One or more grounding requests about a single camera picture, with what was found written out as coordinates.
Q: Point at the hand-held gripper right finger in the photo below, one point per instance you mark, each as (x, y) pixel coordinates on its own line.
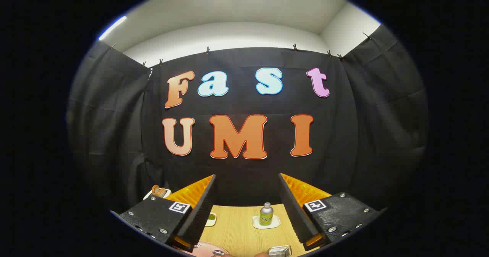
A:
(296, 211)

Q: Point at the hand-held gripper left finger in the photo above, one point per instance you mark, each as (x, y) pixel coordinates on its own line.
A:
(198, 211)

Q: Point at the white divided bean dish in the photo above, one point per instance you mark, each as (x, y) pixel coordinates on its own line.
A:
(211, 219)

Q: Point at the small white square plate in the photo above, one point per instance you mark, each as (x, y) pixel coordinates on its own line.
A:
(276, 222)

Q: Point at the green label soda bottle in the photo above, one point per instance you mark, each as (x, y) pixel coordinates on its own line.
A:
(266, 215)

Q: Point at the pink plate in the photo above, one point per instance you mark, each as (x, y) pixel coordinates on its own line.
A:
(204, 249)

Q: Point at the toast slice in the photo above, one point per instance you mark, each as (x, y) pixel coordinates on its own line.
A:
(157, 190)

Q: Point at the cream toaster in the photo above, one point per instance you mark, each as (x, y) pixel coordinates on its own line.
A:
(147, 195)

